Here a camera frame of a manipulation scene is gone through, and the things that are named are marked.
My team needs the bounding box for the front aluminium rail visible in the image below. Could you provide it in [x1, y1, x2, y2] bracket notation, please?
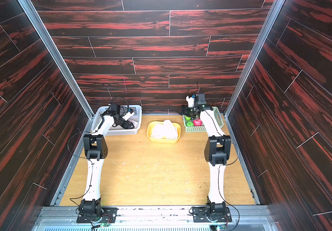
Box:
[32, 205, 279, 231]

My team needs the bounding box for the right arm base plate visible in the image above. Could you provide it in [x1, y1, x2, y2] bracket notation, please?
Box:
[189, 205, 232, 223]

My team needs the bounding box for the red apple netted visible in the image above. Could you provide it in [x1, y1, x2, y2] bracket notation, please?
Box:
[192, 118, 203, 126]

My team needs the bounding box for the yellow plastic tub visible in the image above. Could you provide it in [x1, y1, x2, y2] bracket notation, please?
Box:
[147, 121, 181, 143]

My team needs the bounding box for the white plastic mesh basket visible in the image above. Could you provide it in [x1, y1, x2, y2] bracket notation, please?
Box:
[91, 105, 142, 136]

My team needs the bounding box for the left aluminium frame post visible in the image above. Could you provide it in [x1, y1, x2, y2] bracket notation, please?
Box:
[18, 0, 94, 119]

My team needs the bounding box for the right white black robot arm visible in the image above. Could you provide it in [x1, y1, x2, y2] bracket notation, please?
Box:
[179, 93, 231, 221]

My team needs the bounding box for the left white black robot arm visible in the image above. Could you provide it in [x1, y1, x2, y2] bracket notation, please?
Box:
[77, 109, 135, 223]

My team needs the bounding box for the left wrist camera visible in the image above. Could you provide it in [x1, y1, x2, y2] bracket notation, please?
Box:
[122, 110, 135, 120]

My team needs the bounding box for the green plastic mesh basket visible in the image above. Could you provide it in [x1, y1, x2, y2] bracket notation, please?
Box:
[183, 106, 224, 132]

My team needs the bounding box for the right aluminium frame post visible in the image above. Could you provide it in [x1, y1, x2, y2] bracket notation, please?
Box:
[224, 0, 285, 121]

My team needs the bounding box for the aluminium frame post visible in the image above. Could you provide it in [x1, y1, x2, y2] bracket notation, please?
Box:
[18, 0, 94, 119]
[224, 0, 285, 121]

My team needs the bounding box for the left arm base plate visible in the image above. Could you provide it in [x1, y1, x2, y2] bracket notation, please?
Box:
[76, 207, 118, 224]

